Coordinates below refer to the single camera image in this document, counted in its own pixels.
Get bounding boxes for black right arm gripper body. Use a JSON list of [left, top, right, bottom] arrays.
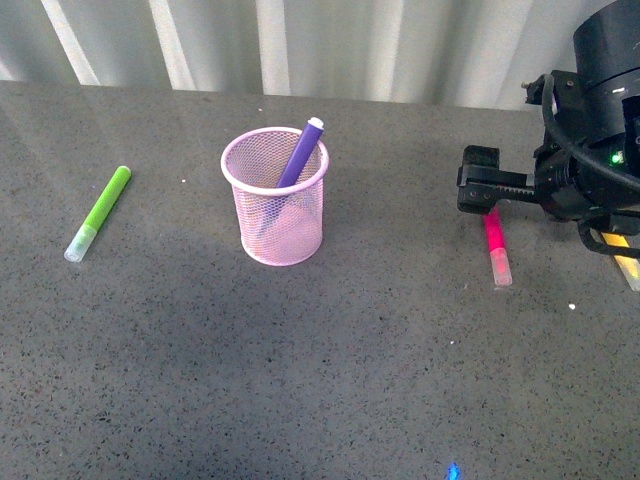
[[534, 69, 639, 221]]

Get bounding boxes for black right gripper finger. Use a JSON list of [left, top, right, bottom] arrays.
[[456, 145, 538, 215]]

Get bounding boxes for pink pen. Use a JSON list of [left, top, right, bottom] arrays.
[[483, 207, 512, 287]]

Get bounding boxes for purple pen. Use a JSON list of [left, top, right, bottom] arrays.
[[256, 116, 326, 237]]

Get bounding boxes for pink mesh cup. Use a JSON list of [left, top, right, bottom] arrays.
[[221, 127, 329, 266]]

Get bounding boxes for yellow pen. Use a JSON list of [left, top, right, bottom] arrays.
[[602, 233, 640, 292]]

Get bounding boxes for white curtain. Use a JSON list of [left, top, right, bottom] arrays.
[[1, 1, 601, 110]]

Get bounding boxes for green pen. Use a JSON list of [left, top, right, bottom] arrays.
[[64, 165, 132, 263]]

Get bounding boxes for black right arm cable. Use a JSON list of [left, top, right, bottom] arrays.
[[541, 73, 640, 260]]

